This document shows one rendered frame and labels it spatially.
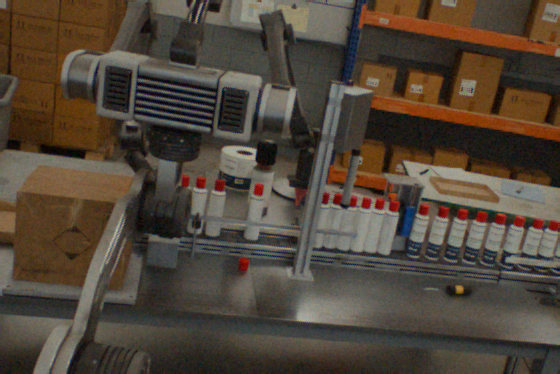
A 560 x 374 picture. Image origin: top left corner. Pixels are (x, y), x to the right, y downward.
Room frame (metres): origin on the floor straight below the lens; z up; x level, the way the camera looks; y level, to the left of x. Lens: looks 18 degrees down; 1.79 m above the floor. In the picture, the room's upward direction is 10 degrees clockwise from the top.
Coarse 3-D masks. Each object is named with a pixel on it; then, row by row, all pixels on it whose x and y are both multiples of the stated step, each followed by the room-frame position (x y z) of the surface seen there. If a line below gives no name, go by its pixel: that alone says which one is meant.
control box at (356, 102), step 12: (348, 96) 2.05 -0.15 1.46; (360, 96) 2.08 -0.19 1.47; (348, 108) 2.04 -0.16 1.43; (360, 108) 2.10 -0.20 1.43; (348, 120) 2.04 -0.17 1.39; (360, 120) 2.12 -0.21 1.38; (336, 132) 2.05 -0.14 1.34; (348, 132) 2.04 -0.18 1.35; (360, 132) 2.14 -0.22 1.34; (336, 144) 2.05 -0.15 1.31; (348, 144) 2.06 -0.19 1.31; (360, 144) 2.17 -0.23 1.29
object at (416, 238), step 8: (424, 208) 2.27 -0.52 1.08; (416, 216) 2.27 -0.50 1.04; (424, 216) 2.27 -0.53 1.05; (416, 224) 2.27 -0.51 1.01; (424, 224) 2.26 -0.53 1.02; (416, 232) 2.26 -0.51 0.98; (424, 232) 2.27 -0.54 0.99; (416, 240) 2.26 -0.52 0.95; (408, 248) 2.27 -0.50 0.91; (416, 248) 2.26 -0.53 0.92; (408, 256) 2.27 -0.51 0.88; (416, 256) 2.26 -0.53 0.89
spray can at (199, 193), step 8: (200, 176) 2.16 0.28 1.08; (200, 184) 2.13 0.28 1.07; (192, 192) 2.13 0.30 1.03; (200, 192) 2.12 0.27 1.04; (192, 200) 2.12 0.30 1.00; (200, 200) 2.12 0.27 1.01; (192, 208) 2.12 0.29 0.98; (200, 208) 2.12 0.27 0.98; (192, 232) 2.12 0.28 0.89; (200, 232) 2.13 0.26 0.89
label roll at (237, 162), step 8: (224, 152) 2.73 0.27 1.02; (232, 152) 2.75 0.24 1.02; (240, 152) 2.81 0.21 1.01; (248, 152) 2.82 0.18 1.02; (224, 160) 2.72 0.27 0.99; (232, 160) 2.69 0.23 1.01; (240, 160) 2.68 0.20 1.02; (248, 160) 2.69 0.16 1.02; (224, 168) 2.71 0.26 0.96; (232, 168) 2.69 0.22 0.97; (240, 168) 2.68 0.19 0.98; (248, 168) 2.69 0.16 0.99; (224, 176) 2.71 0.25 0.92; (232, 176) 2.69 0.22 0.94; (240, 176) 2.68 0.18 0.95; (248, 176) 2.69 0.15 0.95; (232, 184) 2.69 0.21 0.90; (240, 184) 2.68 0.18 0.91; (248, 184) 2.69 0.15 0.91
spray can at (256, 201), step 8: (256, 184) 2.18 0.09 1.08; (256, 192) 2.16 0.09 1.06; (256, 200) 2.15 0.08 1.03; (248, 208) 2.17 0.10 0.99; (256, 208) 2.15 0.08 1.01; (248, 216) 2.16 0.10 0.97; (256, 216) 2.16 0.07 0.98; (248, 232) 2.16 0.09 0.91; (256, 232) 2.16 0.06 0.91; (248, 240) 2.16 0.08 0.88
